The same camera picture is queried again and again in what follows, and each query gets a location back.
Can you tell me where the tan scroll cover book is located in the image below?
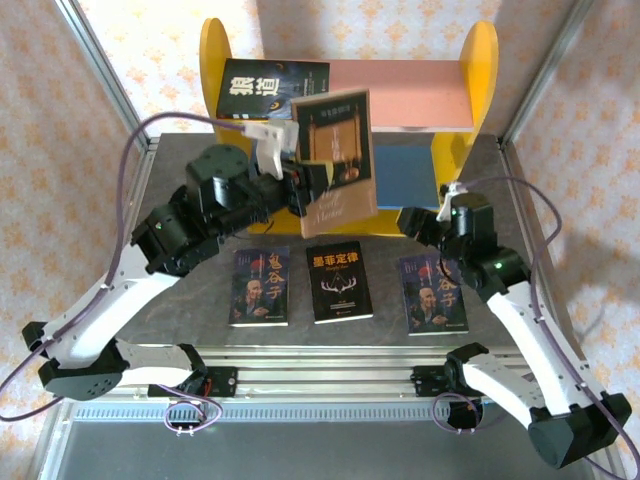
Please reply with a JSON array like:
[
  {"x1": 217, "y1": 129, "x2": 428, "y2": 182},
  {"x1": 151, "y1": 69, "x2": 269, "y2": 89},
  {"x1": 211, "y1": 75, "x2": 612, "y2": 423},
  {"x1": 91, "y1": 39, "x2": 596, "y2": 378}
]
[{"x1": 289, "y1": 88, "x2": 380, "y2": 240}]

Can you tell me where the dark blue portrait book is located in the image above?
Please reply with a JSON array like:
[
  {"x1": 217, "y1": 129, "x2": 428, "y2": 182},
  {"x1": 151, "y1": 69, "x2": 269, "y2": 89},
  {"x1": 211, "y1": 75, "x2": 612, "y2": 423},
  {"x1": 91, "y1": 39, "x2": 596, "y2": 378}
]
[
  {"x1": 398, "y1": 252, "x2": 470, "y2": 337},
  {"x1": 228, "y1": 245, "x2": 291, "y2": 329}
]

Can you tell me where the black antler book orange title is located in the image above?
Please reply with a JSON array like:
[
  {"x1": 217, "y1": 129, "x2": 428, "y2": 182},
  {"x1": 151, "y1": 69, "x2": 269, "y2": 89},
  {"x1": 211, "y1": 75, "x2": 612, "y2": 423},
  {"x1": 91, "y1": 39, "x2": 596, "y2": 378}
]
[{"x1": 304, "y1": 240, "x2": 375, "y2": 325}]

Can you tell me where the black wolf eyes book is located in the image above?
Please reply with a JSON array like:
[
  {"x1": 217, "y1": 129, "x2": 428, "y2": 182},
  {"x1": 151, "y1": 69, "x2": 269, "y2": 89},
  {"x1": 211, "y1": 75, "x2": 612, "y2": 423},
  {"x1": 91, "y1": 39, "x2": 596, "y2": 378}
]
[{"x1": 215, "y1": 58, "x2": 331, "y2": 121}]

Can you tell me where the yellow pink blue bookshelf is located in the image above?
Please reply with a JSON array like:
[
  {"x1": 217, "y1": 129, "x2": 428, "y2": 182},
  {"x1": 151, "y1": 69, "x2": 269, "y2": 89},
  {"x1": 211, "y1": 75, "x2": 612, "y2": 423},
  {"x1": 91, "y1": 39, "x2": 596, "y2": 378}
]
[{"x1": 198, "y1": 17, "x2": 500, "y2": 236}]

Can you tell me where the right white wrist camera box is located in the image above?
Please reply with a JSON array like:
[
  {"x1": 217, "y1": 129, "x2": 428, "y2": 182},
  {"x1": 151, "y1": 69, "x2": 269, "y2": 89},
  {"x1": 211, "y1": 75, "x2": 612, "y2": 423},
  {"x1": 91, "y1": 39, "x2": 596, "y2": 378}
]
[{"x1": 436, "y1": 180, "x2": 474, "y2": 222}]

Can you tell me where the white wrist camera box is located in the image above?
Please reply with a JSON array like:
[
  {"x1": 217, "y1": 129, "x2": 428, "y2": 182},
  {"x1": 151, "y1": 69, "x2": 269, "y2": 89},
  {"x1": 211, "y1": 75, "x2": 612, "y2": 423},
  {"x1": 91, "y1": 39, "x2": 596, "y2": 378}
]
[
  {"x1": 242, "y1": 118, "x2": 301, "y2": 180},
  {"x1": 436, "y1": 180, "x2": 474, "y2": 222}
]

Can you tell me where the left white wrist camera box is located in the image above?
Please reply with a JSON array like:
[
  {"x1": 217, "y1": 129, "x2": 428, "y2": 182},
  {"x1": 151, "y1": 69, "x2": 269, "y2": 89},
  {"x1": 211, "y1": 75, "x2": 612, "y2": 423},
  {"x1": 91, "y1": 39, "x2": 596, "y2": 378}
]
[{"x1": 242, "y1": 118, "x2": 301, "y2": 180}]

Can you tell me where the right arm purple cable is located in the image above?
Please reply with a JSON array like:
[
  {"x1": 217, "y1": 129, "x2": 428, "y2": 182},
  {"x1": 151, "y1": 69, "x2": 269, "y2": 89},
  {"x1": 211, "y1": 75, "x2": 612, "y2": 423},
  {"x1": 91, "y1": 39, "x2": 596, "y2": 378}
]
[{"x1": 432, "y1": 175, "x2": 640, "y2": 480}]

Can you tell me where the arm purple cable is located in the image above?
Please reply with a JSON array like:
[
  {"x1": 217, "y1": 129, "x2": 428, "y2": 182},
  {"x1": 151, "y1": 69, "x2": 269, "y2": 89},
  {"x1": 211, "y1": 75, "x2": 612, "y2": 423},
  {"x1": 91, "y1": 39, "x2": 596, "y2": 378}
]
[
  {"x1": 432, "y1": 175, "x2": 640, "y2": 480},
  {"x1": 0, "y1": 110, "x2": 249, "y2": 432}
]

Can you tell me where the aluminium side rail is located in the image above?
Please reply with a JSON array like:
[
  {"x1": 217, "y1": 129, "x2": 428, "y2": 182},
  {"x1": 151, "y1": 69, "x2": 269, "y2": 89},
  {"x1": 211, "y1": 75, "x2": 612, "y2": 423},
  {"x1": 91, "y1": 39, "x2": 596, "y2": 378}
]
[
  {"x1": 497, "y1": 133, "x2": 576, "y2": 361},
  {"x1": 64, "y1": 133, "x2": 162, "y2": 361}
]

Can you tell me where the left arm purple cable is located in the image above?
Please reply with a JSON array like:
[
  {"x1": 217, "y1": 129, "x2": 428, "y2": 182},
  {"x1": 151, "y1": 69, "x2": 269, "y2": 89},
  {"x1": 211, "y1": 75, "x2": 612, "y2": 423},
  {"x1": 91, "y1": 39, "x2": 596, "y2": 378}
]
[{"x1": 0, "y1": 110, "x2": 249, "y2": 432}]

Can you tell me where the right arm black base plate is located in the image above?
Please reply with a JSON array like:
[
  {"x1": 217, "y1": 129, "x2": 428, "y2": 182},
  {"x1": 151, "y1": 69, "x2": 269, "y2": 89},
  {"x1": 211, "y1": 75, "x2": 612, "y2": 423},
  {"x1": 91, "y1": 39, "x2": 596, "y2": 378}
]
[{"x1": 412, "y1": 364, "x2": 466, "y2": 399}]

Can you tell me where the aluminium corner post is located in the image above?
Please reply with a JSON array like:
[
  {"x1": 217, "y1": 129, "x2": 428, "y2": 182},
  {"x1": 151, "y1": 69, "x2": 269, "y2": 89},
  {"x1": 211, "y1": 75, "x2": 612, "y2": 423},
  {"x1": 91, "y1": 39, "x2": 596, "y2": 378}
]
[
  {"x1": 499, "y1": 0, "x2": 599, "y2": 146},
  {"x1": 52, "y1": 0, "x2": 151, "y2": 151}
]

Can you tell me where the aluminium rail frame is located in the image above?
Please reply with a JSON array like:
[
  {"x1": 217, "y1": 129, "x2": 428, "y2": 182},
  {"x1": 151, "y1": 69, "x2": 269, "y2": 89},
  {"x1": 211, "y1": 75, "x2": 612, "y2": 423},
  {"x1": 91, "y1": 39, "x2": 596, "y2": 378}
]
[{"x1": 52, "y1": 343, "x2": 599, "y2": 401}]

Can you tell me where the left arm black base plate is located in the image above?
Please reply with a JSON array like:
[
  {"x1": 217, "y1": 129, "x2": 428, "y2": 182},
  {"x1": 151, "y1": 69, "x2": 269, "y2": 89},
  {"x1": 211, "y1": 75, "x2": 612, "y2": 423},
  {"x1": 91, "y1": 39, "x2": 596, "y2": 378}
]
[{"x1": 148, "y1": 366, "x2": 239, "y2": 399}]

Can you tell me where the grey slotted cable duct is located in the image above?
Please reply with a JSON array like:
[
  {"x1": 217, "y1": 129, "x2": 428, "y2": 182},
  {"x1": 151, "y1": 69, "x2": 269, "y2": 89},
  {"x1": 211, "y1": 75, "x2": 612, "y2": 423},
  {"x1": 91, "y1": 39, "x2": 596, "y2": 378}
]
[{"x1": 69, "y1": 403, "x2": 584, "y2": 424}]

